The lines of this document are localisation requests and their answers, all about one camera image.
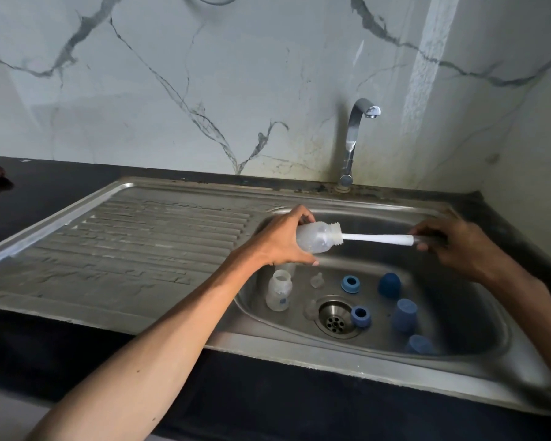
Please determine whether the person's right hand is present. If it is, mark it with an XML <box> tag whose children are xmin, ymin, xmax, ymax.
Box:
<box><xmin>409</xmin><ymin>217</ymin><xmax>501</xmax><ymax>283</ymax></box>

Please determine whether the person's left hand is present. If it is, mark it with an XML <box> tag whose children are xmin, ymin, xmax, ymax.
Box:
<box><xmin>249</xmin><ymin>205</ymin><xmax>320</xmax><ymax>268</ymax></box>

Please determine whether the translucent white baby bottle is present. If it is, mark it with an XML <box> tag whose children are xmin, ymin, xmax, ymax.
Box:
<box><xmin>296</xmin><ymin>221</ymin><xmax>344</xmax><ymax>254</ymax></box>

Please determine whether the white bottle brush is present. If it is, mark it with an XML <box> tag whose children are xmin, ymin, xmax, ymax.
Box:
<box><xmin>341</xmin><ymin>233</ymin><xmax>417</xmax><ymax>247</ymax></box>

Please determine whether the person's left forearm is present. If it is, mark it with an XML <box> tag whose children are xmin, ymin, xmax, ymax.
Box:
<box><xmin>27</xmin><ymin>245</ymin><xmax>269</xmax><ymax>441</ymax></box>

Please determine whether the person's right forearm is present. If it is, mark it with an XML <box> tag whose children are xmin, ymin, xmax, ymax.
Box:
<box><xmin>478</xmin><ymin>252</ymin><xmax>551</xmax><ymax>395</ymax></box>

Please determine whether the small clear baby bottle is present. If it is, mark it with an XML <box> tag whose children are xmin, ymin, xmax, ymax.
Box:
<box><xmin>265</xmin><ymin>269</ymin><xmax>293</xmax><ymax>312</ymax></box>

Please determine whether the blue bottle cap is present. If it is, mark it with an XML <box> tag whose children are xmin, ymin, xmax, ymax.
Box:
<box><xmin>392</xmin><ymin>298</ymin><xmax>418</xmax><ymax>334</ymax></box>
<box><xmin>405</xmin><ymin>334</ymin><xmax>438</xmax><ymax>355</ymax></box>
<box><xmin>378</xmin><ymin>272</ymin><xmax>402</xmax><ymax>300</ymax></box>

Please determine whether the sink drain strainer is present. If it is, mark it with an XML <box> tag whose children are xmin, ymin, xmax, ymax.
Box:
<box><xmin>315</xmin><ymin>296</ymin><xmax>362</xmax><ymax>340</ymax></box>

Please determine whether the stainless steel sink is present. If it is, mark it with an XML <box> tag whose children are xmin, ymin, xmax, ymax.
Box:
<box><xmin>0</xmin><ymin>176</ymin><xmax>551</xmax><ymax>416</ymax></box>

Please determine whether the chrome faucet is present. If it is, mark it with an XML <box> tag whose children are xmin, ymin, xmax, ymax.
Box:
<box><xmin>336</xmin><ymin>98</ymin><xmax>382</xmax><ymax>192</ymax></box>

